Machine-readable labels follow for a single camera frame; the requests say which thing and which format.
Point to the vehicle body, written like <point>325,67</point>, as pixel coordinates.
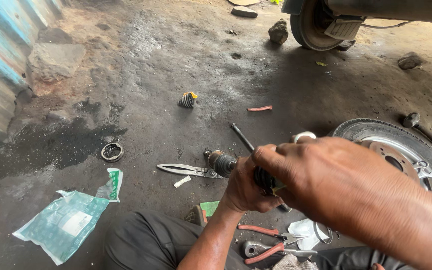
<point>396,9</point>

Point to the silver metal snips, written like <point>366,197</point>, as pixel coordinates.
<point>188,170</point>

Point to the silver ratchet wrench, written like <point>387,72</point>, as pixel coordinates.
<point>253,249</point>

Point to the black steel drive shaft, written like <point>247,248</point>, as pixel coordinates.
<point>242,137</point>

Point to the dark wheel chock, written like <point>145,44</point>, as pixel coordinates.
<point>346,45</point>

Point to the large green plastic bag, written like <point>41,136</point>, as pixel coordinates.
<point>60,225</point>

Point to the black ribbed rubber boot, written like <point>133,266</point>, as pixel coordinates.
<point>264,180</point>

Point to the grey rock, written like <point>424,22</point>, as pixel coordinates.
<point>410,61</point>

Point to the person's dark trouser leg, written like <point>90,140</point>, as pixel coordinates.
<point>144,240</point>

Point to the grey mud flap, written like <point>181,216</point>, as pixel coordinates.
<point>344,29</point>

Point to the old rubber boot yellow grease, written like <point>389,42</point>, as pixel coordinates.
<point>188,100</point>

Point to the green paper piece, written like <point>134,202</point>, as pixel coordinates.
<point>210,208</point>

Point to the small green leaf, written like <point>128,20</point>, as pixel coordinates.
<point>321,64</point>

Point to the small torn green plastic bag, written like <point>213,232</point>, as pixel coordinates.
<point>113,185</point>

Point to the thin metal band clamp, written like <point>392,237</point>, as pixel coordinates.
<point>330,234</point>

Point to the person's sandal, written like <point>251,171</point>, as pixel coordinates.
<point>195,216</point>

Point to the mounted vehicle wheel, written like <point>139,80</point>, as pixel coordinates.
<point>306,26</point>

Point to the small white paper strip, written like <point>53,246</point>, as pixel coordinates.
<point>182,181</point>

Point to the person's right fingers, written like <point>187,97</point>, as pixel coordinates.
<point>276,157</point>

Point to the dark round rock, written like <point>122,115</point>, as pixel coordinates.
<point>278,32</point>

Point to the person's right hand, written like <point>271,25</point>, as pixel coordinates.
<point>324,176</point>

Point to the flat grey stone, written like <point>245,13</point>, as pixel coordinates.
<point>244,12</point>

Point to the large flat stone slab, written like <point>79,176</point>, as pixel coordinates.
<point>56,60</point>

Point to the metal joint with rubber boot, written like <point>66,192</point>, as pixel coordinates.
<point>223,164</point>

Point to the loose car wheel with tyre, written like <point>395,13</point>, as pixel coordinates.
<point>407,150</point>

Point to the person's left hand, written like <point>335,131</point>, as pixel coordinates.
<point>242,195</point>

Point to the grey cloth rag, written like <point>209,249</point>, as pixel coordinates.
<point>293,263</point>

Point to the white plastic bag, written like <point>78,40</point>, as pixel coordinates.
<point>304,232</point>

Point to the person's left fingers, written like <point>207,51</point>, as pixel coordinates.
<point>246,170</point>

